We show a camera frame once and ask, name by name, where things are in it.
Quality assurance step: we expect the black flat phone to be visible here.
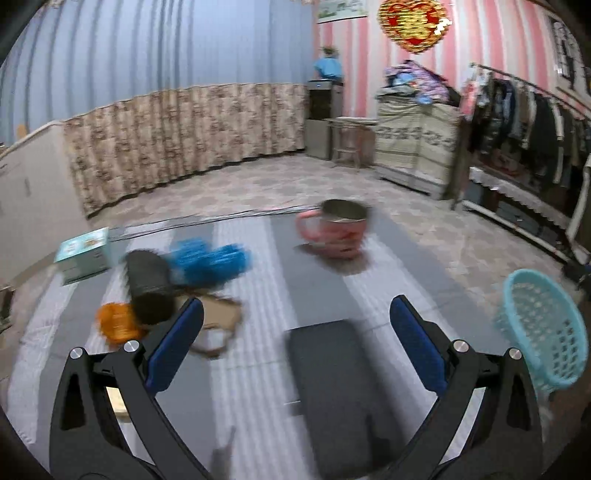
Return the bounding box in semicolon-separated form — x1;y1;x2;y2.
284;318;399;479

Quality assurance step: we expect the pile of colourful clothes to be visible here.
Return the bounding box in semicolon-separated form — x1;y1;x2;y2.
376;60;460;105

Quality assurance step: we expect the blue potted plant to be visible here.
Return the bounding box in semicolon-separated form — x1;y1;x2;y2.
314;45;345;83

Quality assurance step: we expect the light blue plastic basket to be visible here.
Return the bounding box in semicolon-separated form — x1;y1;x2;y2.
494;269;589;394

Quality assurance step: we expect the row of hanging clothes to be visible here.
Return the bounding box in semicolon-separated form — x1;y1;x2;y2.
471;76;591;185

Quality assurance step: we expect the white cabinet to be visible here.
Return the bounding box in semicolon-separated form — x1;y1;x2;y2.
0;121;88;283

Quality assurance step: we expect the teal tissue box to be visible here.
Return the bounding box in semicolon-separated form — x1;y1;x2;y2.
54;227;112;284

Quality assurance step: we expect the blue floral curtain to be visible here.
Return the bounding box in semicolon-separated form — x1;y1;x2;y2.
0;0;319;220

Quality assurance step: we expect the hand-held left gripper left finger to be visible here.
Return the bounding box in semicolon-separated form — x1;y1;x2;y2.
48;298;208;480

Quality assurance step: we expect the blue plastic bag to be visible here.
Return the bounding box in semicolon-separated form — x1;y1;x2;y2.
168;237;252;283

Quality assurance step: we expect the striped grey white cloth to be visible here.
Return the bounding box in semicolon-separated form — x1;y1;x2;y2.
0;215;555;480

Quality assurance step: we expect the grey water dispenser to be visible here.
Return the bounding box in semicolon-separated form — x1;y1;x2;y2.
305;79;345;161

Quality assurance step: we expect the black cylindrical bottle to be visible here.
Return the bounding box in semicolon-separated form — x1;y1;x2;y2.
126;249;178;326

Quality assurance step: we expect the pink hanging bag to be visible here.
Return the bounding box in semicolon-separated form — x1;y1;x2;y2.
459;69;481;121

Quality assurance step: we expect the lace covered low shelf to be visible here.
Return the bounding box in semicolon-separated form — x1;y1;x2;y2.
464;166;575;259

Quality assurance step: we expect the red heart wall decoration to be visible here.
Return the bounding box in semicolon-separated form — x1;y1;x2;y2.
378;0;452;54

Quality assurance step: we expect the black white framed picture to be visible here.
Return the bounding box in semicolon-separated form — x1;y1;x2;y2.
547;11;591;93

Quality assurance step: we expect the cloth covered cabinet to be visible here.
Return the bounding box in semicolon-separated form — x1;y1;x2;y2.
374;99;462;199

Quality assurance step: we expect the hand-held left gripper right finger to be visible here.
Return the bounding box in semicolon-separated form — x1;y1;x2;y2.
383;295;543;480

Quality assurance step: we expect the small landscape wall picture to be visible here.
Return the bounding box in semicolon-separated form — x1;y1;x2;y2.
316;0;369;24

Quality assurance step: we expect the metal clothes rack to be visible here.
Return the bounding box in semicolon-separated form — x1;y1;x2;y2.
455;62;591;268

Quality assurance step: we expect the pink mug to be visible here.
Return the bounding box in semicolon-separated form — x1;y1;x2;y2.
295;199;371;260

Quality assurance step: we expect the orange pumpkin toy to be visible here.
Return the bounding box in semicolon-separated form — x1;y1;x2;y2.
95;302;146;346

